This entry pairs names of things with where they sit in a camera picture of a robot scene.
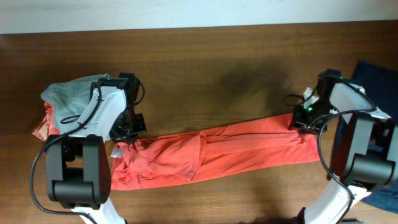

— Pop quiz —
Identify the grey folded shirt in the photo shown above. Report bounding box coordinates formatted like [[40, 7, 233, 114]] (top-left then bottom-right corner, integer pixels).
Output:
[[41, 74, 126, 141]]

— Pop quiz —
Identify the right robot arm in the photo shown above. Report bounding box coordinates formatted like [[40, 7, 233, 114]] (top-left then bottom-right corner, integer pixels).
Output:
[[289, 69, 397, 223]]

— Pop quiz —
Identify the navy blue garment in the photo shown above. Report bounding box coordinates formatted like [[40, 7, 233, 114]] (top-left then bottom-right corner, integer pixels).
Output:
[[352, 60, 398, 213]]

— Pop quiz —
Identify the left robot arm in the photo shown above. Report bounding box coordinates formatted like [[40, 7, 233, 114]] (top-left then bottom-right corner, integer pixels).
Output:
[[44, 73, 146, 223]]

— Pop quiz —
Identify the pink folded garment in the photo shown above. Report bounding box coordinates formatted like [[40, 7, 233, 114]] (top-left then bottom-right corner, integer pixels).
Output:
[[32, 101, 60, 141]]

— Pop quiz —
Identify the red soccer t-shirt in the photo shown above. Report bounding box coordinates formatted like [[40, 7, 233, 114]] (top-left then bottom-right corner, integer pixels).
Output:
[[111, 114, 319, 190]]

